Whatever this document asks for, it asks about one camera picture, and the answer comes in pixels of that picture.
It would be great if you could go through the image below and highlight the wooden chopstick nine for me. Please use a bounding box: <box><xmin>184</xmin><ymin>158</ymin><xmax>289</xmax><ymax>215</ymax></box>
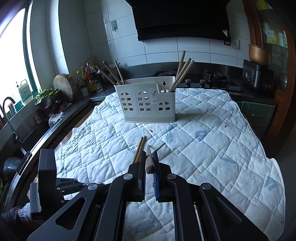
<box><xmin>136</xmin><ymin>136</ymin><xmax>146</xmax><ymax>162</ymax></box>

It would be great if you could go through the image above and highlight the wooden chopstick six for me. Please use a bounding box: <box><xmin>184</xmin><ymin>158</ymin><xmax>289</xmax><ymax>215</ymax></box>
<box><xmin>145</xmin><ymin>145</ymin><xmax>156</xmax><ymax>174</ymax></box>

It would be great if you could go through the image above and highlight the wooden chopstick ten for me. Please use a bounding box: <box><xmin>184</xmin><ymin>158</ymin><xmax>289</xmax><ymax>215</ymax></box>
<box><xmin>132</xmin><ymin>137</ymin><xmax>144</xmax><ymax>163</ymax></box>

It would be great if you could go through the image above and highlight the wooden chopstick two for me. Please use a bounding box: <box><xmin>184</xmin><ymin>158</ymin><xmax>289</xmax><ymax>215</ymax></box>
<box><xmin>103</xmin><ymin>61</ymin><xmax>122</xmax><ymax>85</ymax></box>

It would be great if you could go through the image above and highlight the wooden chopstick three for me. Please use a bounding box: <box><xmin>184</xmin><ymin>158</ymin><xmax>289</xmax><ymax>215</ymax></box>
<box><xmin>114</xmin><ymin>60</ymin><xmax>125</xmax><ymax>85</ymax></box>

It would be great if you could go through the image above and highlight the wooden chopstick eight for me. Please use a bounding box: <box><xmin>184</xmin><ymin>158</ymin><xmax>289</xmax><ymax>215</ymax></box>
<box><xmin>95</xmin><ymin>65</ymin><xmax>117</xmax><ymax>86</ymax></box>

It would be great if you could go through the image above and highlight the wooden chopstick seven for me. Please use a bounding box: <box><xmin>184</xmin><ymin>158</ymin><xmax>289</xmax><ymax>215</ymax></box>
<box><xmin>169</xmin><ymin>58</ymin><xmax>191</xmax><ymax>92</ymax></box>

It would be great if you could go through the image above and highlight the wooden chopstick four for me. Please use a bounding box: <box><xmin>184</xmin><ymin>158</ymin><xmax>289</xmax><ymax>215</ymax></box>
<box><xmin>180</xmin><ymin>60</ymin><xmax>195</xmax><ymax>82</ymax></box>

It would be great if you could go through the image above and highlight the wooden chopstick one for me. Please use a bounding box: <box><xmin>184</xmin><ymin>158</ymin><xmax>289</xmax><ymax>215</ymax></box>
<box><xmin>175</xmin><ymin>50</ymin><xmax>186</xmax><ymax>80</ymax></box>

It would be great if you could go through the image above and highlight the gloved left hand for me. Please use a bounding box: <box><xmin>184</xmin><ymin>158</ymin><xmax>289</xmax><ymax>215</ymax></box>
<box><xmin>2</xmin><ymin>182</ymin><xmax>42</xmax><ymax>223</ymax></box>

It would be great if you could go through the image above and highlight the black sink faucet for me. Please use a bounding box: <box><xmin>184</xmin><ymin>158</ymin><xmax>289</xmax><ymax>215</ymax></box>
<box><xmin>0</xmin><ymin>96</ymin><xmax>24</xmax><ymax>144</ymax></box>

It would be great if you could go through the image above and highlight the white quilted cloth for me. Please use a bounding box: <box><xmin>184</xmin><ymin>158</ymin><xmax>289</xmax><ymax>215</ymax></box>
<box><xmin>55</xmin><ymin>88</ymin><xmax>285</xmax><ymax>240</ymax></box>

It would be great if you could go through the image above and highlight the metal bowl of greens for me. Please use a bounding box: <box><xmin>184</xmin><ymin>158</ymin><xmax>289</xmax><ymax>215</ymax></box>
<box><xmin>35</xmin><ymin>88</ymin><xmax>61</xmax><ymax>109</ymax></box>

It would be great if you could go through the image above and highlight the dish soap bottle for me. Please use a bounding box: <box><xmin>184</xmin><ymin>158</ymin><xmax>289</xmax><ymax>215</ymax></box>
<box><xmin>17</xmin><ymin>79</ymin><xmax>33</xmax><ymax>105</ymax></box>

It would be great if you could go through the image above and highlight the round wooden cutting board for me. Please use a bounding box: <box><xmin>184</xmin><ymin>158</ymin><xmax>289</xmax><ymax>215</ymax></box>
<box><xmin>53</xmin><ymin>74</ymin><xmax>78</xmax><ymax>101</ymax></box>

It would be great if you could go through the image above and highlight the sauce bottles cluster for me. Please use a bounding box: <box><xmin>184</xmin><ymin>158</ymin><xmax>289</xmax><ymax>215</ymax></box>
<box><xmin>76</xmin><ymin>61</ymin><xmax>103</xmax><ymax>97</ymax></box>

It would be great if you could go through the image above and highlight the white plastic utensil holder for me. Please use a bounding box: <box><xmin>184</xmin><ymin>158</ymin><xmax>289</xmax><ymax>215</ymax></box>
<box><xmin>115</xmin><ymin>76</ymin><xmax>176</xmax><ymax>123</ymax></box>

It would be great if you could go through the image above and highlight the gas stove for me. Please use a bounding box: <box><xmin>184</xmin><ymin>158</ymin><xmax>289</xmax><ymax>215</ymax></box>
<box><xmin>153</xmin><ymin>69</ymin><xmax>240</xmax><ymax>90</ymax></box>

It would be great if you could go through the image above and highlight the black rice cooker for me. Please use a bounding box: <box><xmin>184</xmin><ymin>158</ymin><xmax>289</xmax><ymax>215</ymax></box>
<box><xmin>242</xmin><ymin>60</ymin><xmax>274</xmax><ymax>89</ymax></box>

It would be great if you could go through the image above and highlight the copper coloured pot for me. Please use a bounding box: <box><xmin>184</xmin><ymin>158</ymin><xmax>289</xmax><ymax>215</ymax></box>
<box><xmin>248</xmin><ymin>44</ymin><xmax>271</xmax><ymax>65</ymax></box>

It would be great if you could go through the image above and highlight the black range hood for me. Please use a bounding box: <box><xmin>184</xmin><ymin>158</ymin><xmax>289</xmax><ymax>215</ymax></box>
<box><xmin>127</xmin><ymin>0</ymin><xmax>230</xmax><ymax>41</ymax></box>

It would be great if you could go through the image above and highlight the wooden glass cabinet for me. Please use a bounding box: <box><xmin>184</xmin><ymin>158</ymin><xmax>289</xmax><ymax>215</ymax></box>
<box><xmin>243</xmin><ymin>1</ymin><xmax>295</xmax><ymax>152</ymax></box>

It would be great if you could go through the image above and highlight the wall power socket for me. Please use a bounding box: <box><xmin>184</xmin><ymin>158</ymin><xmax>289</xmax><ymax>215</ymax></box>
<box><xmin>231</xmin><ymin>39</ymin><xmax>239</xmax><ymax>49</ymax></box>

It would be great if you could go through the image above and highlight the green wall sticker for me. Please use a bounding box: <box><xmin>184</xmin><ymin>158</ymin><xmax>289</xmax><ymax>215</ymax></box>
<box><xmin>110</xmin><ymin>20</ymin><xmax>118</xmax><ymax>32</ymax></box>

